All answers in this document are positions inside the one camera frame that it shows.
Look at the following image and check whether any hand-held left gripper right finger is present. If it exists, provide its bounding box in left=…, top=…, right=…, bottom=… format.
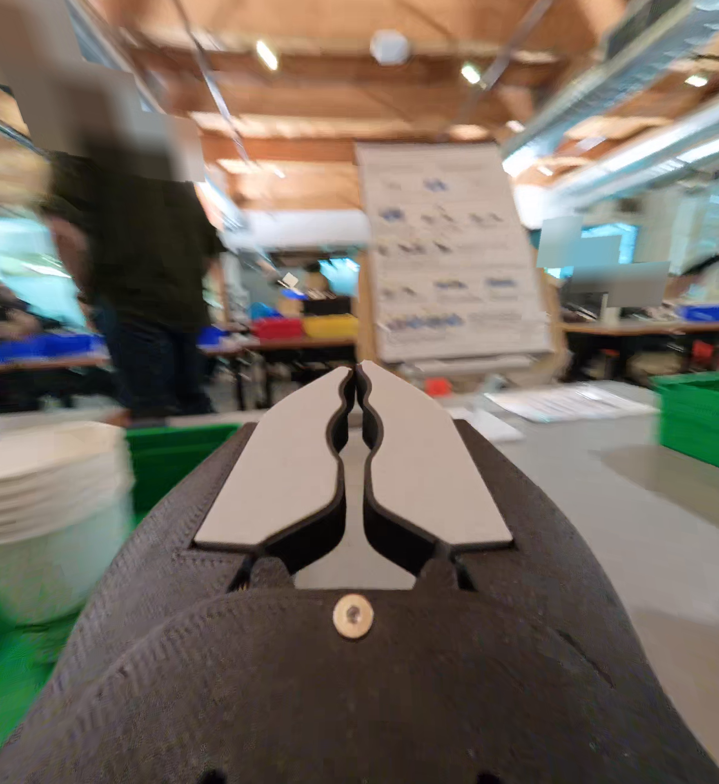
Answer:
left=357, top=360, right=514, bottom=575

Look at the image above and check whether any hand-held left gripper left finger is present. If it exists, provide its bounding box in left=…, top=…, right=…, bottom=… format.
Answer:
left=193, top=366, right=355, bottom=573

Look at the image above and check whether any green plastic bin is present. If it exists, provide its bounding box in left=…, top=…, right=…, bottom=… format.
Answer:
left=0, top=423, right=240, bottom=779
left=650, top=370, right=719, bottom=477

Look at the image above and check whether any wooden top desk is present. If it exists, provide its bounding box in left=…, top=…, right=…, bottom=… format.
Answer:
left=200, top=337, right=357, bottom=411
left=564, top=318, right=719, bottom=381

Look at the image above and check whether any laminated paper sheet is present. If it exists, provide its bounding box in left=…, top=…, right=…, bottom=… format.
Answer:
left=485, top=385, right=660, bottom=423

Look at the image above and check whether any red plastic bin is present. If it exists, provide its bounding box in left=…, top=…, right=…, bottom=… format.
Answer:
left=252, top=317, right=305, bottom=341

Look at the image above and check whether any yellow plastic bin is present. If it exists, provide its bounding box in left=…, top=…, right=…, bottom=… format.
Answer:
left=304, top=315, right=359, bottom=339

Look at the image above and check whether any wooden document stand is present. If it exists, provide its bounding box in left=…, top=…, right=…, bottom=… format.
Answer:
left=354, top=142, right=565, bottom=393

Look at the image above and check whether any printed instruction sheet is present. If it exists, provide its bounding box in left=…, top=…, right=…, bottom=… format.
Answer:
left=356, top=144, right=553, bottom=362

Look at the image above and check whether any white round ceiling device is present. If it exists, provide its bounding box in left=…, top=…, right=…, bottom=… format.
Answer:
left=370, top=29, right=410, bottom=65

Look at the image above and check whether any silver air duct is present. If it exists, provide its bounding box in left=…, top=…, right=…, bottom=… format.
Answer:
left=503, top=0, right=719, bottom=160

